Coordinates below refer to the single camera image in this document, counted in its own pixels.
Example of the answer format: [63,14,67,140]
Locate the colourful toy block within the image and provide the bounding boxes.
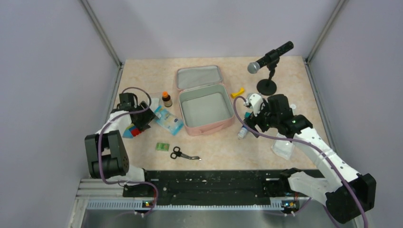
[122,124,142,139]

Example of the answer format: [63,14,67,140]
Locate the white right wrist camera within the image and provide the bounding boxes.
[244,93,263,116]

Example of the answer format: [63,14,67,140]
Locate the white gauze packet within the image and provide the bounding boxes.
[271,140,295,161]

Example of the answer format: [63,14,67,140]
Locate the yellow plastic piece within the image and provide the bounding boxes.
[230,87,245,99]

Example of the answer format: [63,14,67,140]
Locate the green small packet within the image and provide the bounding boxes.
[155,142,170,151]

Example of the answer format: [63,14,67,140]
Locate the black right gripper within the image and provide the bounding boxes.
[244,100,279,137]

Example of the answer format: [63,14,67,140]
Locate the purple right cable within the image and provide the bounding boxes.
[233,96,369,228]

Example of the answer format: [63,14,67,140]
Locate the pink open medicine case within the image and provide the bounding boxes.
[175,65,235,136]

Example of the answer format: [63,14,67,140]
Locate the brown bottle orange cap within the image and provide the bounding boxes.
[162,91,173,107]

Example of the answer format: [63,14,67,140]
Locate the white blue dropper bottle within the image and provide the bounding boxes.
[237,125,249,140]

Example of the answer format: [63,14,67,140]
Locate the black handled scissors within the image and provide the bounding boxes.
[170,146,202,161]

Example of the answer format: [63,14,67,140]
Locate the black microphone on stand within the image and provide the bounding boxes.
[247,41,294,96]

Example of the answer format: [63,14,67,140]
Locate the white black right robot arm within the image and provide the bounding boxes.
[242,93,376,227]

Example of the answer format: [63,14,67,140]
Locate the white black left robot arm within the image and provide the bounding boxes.
[85,93,156,179]

